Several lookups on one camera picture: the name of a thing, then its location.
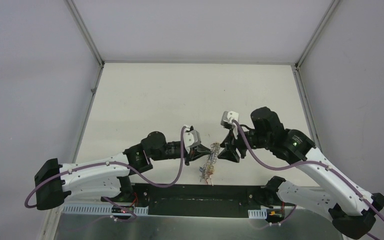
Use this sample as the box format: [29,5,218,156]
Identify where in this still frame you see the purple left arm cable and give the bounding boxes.
[24,125,188,221]

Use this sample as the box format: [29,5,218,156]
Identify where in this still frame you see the right white cable duct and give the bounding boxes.
[247,208,268,220]

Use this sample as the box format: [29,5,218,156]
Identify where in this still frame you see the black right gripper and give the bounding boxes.
[217,123,272,163]

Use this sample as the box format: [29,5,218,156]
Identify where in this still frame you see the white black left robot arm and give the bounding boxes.
[24,125,211,211]

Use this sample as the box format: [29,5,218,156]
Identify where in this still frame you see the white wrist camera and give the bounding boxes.
[220,111,239,129]
[183,129,202,152]

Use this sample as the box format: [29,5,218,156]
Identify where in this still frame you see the white cable duct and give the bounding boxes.
[62,203,131,216]
[247,208,268,220]

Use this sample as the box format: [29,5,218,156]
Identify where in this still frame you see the left white cable duct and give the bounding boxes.
[62,203,131,216]

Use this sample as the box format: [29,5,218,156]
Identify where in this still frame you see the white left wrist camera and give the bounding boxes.
[183,129,202,152]

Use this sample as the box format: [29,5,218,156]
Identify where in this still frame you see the black mounting base plate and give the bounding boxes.
[102,183,297,219]

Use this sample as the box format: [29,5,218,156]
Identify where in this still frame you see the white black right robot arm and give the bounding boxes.
[218,107,384,240]

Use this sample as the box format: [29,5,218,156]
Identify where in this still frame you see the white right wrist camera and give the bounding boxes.
[220,111,239,129]

